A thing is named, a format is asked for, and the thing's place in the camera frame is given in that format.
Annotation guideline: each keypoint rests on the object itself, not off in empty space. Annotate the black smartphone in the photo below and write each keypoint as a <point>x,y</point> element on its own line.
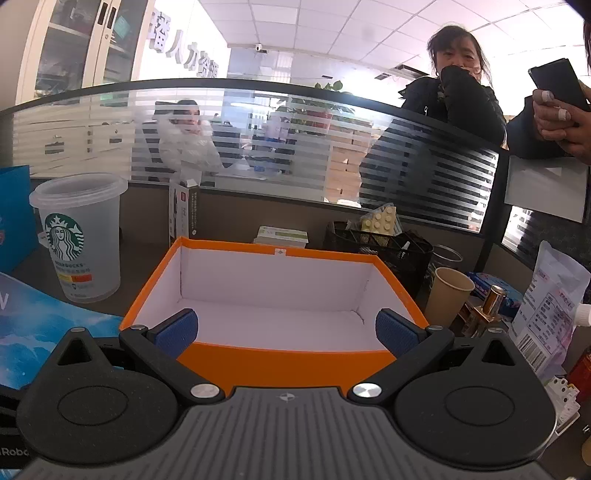
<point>554,83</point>

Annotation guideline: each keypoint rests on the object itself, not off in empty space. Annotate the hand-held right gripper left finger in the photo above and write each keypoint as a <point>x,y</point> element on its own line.
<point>178,334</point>

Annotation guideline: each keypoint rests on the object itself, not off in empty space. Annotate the white circuit breaker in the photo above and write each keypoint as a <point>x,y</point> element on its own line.
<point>565,399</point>

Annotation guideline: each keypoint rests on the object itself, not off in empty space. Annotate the white small dropper bottle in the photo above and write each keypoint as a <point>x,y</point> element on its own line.
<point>405,250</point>

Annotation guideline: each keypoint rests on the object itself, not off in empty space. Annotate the white black small carton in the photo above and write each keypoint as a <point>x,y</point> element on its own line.
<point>184,217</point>

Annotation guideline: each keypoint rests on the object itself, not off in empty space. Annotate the dark wall lettering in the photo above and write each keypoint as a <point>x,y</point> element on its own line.
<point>184,50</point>

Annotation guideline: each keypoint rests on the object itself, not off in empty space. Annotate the blue tissue pack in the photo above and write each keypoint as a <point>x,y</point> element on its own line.
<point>485,282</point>

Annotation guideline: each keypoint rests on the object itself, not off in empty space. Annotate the white bottle cap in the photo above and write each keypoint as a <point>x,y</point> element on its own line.
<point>584,316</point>

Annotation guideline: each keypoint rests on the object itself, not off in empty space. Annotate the striped glass desk partition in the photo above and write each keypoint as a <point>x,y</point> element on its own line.
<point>83,134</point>

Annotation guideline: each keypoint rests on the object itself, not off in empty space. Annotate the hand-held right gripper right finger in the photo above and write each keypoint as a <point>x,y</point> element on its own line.
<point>395,334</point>

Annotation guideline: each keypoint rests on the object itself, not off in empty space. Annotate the orange cardboard box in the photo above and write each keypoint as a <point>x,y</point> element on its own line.
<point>286,369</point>

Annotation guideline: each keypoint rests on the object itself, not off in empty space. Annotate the translucent plastic cup green logo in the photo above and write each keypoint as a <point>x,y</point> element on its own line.
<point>87,267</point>

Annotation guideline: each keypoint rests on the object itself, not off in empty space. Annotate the stack of green white boxes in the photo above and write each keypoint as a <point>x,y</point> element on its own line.
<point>281,235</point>

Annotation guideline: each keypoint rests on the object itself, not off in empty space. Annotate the blue printed mat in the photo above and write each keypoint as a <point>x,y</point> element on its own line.
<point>37,323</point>

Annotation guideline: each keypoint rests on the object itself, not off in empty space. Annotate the blue paper bag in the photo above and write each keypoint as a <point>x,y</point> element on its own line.
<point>16,217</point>

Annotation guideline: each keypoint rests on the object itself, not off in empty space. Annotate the another person's forearm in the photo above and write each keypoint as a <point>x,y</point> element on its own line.
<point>526,134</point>

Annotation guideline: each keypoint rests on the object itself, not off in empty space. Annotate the white glass door cabinet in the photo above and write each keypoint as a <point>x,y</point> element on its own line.
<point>78,46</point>

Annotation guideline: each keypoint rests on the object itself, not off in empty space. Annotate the stack of beige cartons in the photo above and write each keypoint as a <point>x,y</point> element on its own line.
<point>346,166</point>

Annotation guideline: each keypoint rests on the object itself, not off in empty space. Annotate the yellow pill blister pack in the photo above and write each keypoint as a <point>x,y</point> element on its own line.
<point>378,220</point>

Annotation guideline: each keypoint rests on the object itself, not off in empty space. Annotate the white printed snack pouch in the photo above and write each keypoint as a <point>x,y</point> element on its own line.
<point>549,300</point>

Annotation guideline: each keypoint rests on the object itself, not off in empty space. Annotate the white paper sheet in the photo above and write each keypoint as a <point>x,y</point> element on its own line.
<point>545,184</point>

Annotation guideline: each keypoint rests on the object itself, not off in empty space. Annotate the white security camera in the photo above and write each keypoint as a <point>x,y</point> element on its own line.
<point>258,47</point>

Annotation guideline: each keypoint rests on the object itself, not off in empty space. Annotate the gold perfume bottle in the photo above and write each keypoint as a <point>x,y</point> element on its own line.
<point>491,302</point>

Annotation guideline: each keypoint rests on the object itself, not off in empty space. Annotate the striped glass side partition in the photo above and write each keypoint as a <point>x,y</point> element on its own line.
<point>526,230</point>

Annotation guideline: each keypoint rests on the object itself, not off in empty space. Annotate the green potted plant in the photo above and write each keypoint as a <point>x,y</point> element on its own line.
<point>330,99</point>

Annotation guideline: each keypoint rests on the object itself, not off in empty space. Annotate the black mesh desk organizer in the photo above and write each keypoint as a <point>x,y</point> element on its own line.
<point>392,265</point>

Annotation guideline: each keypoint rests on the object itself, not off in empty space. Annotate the beige paper cup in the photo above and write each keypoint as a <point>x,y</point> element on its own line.
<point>443,300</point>

